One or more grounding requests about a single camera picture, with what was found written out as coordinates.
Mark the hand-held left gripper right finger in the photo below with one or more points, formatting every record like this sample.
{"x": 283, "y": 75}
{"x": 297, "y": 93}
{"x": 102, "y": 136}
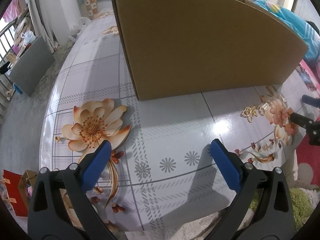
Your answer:
{"x": 225, "y": 165}

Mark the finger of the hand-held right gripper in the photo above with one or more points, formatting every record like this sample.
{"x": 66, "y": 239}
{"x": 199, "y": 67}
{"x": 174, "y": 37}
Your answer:
{"x": 303, "y": 120}
{"x": 311, "y": 100}

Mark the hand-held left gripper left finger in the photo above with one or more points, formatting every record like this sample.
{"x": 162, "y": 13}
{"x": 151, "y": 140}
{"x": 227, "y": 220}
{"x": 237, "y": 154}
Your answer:
{"x": 96, "y": 167}

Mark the large cardboard box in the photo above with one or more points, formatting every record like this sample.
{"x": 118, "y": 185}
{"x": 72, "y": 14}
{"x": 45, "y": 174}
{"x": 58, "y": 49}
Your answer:
{"x": 200, "y": 42}

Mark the pink printed blanket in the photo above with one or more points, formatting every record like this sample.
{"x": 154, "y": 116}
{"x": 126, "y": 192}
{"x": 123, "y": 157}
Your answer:
{"x": 308, "y": 77}

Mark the red dotted rug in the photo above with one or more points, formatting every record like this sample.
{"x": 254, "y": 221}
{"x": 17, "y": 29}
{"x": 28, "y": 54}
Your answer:
{"x": 307, "y": 165}

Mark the silver spring clip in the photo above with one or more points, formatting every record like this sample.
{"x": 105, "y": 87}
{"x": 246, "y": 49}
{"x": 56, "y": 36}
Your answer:
{"x": 264, "y": 107}

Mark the gold openwork brooch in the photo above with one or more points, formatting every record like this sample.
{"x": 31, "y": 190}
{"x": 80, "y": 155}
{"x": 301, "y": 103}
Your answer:
{"x": 250, "y": 112}

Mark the floral plastic tablecloth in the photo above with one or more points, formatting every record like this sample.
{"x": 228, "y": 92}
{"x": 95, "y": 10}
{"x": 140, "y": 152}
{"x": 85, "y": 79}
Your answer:
{"x": 175, "y": 135}

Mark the green white fuzzy garment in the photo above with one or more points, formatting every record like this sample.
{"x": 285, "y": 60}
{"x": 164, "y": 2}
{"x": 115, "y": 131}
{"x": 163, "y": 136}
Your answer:
{"x": 300, "y": 205}

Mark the gold paper bag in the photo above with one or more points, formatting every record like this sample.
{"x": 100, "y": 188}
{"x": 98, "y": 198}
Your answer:
{"x": 25, "y": 183}

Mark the blue printed blanket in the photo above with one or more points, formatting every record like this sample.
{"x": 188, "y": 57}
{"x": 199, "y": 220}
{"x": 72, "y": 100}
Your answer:
{"x": 295, "y": 22}

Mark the red gift bag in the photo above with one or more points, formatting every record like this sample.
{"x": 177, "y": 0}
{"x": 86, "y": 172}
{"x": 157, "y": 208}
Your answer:
{"x": 15, "y": 195}

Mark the white gift bag with bows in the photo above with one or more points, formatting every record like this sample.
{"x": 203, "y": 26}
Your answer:
{"x": 7, "y": 197}

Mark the beige shoes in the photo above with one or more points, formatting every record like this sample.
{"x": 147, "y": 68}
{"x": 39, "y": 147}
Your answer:
{"x": 10, "y": 95}

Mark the grey flat board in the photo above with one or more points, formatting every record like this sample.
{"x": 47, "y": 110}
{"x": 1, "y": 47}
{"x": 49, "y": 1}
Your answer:
{"x": 32, "y": 67}

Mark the white plastic bag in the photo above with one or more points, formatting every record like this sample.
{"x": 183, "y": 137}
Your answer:
{"x": 79, "y": 28}

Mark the translucent plastic bag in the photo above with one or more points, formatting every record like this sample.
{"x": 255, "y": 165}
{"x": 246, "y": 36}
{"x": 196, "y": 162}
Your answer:
{"x": 28, "y": 38}

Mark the metal balcony railing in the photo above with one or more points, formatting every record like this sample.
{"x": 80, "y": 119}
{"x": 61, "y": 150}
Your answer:
{"x": 6, "y": 45}

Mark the white curtain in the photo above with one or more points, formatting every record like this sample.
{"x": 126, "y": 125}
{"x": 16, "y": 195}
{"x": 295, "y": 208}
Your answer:
{"x": 41, "y": 12}

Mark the patchwork print cloth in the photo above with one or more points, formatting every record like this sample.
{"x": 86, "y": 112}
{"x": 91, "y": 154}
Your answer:
{"x": 90, "y": 2}

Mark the pile of folded fabric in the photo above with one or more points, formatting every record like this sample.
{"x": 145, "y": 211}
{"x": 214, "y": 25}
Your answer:
{"x": 21, "y": 20}

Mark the pink hanging garment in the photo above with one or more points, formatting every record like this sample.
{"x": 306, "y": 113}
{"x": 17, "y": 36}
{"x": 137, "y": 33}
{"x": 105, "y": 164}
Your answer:
{"x": 16, "y": 6}

